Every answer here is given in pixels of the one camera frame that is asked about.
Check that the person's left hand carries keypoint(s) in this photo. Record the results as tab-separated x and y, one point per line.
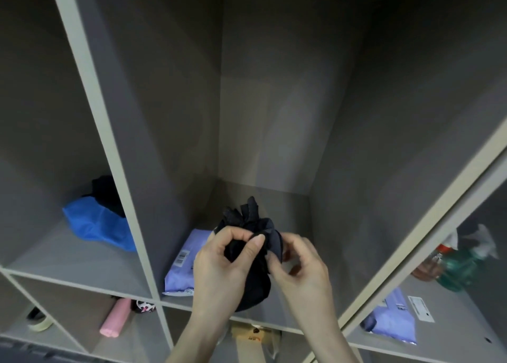
218	279

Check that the person's right hand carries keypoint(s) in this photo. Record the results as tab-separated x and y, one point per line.
313	291

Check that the black glove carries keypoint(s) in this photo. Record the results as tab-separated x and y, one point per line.
257	283

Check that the pink spray bottle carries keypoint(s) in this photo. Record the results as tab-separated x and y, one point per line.
429	269

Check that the green spray bottle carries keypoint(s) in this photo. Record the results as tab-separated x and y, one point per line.
455	269

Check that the grey cubby shelf unit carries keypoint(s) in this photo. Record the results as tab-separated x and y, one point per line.
158	97

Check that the brown cardboard box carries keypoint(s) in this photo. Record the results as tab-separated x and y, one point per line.
253	335

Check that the pink tumbler bottle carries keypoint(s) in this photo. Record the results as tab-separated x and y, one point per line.
115	317

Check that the white paper label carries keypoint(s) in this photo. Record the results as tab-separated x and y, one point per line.
421	309

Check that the blue plastic bag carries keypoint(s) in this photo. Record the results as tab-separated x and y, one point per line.
99	224

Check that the black and white sandal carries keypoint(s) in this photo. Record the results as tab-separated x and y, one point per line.
39	321

